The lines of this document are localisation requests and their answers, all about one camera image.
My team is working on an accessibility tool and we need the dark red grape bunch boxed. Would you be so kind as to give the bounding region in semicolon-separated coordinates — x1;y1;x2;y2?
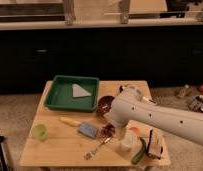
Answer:
101;124;115;137

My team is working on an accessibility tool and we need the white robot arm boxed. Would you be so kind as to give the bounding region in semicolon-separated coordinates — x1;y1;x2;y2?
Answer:
110;87;203;146

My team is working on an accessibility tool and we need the green plastic tray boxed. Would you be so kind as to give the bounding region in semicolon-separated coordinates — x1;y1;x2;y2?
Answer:
44;75;99;112

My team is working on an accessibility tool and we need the dark red bowl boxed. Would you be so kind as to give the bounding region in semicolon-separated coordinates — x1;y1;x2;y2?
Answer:
97;96;114;116

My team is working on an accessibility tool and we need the grey triangular cloth piece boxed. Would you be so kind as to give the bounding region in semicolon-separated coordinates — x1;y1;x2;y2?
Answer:
72;84;91;98

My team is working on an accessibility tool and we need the blue sponge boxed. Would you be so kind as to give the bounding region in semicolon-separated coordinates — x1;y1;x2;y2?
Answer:
78;122;99;139

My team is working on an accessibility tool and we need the yellow corn cob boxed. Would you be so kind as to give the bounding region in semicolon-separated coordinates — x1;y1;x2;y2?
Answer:
59;117;81;127

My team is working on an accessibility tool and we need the orange round fruit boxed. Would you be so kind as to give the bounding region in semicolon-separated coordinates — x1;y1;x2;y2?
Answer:
129;127;141;137

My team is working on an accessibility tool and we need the wooden table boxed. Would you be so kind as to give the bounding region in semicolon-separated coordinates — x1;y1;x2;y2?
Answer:
20;81;171;168

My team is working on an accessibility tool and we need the silver fork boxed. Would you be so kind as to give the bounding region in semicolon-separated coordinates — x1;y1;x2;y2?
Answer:
84;136;113;160

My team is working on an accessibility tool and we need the light green cup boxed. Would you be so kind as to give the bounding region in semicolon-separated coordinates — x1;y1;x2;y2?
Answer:
31;124;48;141

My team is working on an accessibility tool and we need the green cucumber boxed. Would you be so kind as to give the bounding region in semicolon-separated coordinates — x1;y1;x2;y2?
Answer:
131;138;146;165

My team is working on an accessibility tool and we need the black cabinet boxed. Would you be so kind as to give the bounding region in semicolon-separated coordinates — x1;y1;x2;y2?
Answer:
0;25;203;94

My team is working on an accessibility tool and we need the black and white toy block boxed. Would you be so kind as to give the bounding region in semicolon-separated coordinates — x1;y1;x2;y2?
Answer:
147;130;163;159

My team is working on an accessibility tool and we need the black stand on floor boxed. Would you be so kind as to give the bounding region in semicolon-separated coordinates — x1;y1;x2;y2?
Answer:
0;135;10;171

